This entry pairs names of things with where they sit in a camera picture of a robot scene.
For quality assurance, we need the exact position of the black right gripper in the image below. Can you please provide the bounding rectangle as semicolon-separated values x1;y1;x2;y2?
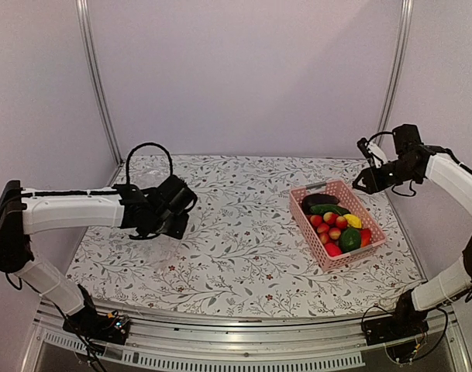
351;157;419;195

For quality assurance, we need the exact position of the clear zip top bag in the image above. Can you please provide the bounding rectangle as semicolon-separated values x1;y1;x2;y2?
115;174;198;241

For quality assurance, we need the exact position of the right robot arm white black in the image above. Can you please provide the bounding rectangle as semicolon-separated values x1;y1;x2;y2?
353;124;472;338

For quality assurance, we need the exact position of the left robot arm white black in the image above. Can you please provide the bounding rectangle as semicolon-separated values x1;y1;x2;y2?
0;175;198;336

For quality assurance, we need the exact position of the pink perforated plastic basket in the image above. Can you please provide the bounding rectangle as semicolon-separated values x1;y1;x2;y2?
289;180;387;271

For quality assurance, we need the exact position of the yellow lemon toy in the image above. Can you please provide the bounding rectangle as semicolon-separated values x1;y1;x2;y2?
343;214;363;229

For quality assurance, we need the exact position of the red yellow apple toy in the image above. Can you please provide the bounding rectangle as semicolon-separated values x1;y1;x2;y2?
322;212;338;226

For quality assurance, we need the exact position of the green cucumber toy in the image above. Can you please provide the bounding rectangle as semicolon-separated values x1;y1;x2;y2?
309;204;350;215

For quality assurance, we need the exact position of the orange red mango toy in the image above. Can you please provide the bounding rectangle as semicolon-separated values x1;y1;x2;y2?
360;229;372;248

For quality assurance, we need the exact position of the dark purple eggplant toy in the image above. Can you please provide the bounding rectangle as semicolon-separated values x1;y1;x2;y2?
301;193;339;215

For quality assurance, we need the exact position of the small red peach toy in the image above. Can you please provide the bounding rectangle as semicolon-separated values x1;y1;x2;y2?
328;227;342;241

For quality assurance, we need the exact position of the red yellow peach toy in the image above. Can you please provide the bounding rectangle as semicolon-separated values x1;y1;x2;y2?
309;215;323;228

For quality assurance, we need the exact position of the red strawberry toy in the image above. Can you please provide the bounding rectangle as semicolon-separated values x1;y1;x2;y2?
324;243;343;257

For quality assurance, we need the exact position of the floral patterned tablecloth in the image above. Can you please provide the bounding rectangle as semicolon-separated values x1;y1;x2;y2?
67;156;422;318

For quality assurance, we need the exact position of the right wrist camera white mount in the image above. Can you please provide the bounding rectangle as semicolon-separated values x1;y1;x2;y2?
357;137;388;168

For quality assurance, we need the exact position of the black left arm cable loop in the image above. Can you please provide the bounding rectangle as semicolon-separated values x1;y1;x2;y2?
123;142;174;187

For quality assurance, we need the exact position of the front aluminium rail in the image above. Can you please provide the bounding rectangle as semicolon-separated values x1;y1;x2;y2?
22;301;472;371

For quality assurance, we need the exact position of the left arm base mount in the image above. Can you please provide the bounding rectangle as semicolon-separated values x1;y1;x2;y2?
63;284;131;346

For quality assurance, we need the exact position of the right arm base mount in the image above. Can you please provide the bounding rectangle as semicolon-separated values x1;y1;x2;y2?
360;290;429;364

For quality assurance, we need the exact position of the right aluminium frame post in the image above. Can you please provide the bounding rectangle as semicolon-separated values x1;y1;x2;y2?
377;0;414;132

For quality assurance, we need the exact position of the aluminium frame post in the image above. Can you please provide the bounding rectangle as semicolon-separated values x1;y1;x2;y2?
377;0;414;132
75;0;123;166

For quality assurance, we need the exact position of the left aluminium frame post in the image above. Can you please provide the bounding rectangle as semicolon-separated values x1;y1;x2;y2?
75;0;123;166

